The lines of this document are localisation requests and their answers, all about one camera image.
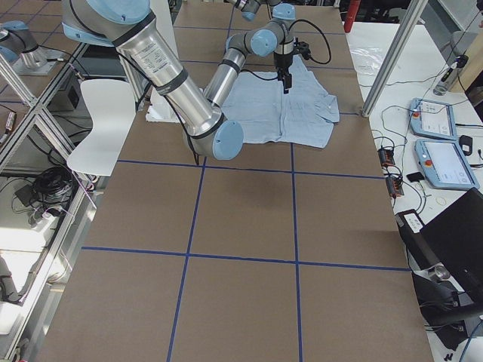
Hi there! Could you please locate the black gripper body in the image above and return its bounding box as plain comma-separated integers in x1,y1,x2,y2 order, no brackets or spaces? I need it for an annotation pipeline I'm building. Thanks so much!
273,52,293,75

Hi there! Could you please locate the light blue button shirt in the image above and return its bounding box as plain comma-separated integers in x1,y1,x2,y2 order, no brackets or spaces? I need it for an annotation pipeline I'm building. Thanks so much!
205,56,340,149

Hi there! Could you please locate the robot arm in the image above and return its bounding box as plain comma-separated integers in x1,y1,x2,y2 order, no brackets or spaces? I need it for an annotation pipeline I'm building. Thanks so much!
226,0,272,21
62,1,296,160

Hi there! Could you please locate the clear plastic bag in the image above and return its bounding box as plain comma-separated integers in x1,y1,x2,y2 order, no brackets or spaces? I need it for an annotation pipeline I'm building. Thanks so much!
349,46,385,76

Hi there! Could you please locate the red cylinder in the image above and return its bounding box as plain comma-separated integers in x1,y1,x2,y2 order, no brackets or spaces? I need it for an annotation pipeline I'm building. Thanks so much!
343,0,361,33

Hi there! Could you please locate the orange black connector box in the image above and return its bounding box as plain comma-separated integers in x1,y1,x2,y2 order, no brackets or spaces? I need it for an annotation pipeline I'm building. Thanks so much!
377,148,395,167

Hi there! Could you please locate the upper blue teach pendant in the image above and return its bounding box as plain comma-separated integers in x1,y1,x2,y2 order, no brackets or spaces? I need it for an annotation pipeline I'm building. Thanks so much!
409,98,457,140

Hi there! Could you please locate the blue teach pendant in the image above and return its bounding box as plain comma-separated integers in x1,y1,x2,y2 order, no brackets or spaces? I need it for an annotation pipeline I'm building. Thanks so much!
414,139,480,191
409,98,457,140

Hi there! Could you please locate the clear water bottle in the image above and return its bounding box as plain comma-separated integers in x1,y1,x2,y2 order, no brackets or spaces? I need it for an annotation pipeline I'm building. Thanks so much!
433,62,457,96

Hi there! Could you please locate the white plastic chair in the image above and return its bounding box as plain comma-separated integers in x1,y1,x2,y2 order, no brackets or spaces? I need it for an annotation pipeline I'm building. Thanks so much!
67,79,136,176

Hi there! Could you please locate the lower blue teach pendant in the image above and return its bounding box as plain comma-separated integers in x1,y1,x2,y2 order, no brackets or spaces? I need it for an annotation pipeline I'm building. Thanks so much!
414,139,480,191

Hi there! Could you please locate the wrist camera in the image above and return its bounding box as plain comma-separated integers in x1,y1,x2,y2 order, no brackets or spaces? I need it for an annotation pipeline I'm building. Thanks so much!
294,37,312,60

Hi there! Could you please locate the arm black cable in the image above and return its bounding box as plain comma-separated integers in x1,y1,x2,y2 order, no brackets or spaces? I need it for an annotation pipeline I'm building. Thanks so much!
241,19,333,82

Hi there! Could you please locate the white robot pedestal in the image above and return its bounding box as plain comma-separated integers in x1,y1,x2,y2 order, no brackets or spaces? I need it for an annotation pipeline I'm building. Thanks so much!
145,0,207,124

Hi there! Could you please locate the aluminium frame post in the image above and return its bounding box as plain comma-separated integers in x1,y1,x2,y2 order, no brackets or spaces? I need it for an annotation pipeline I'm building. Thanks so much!
361,0,428,118

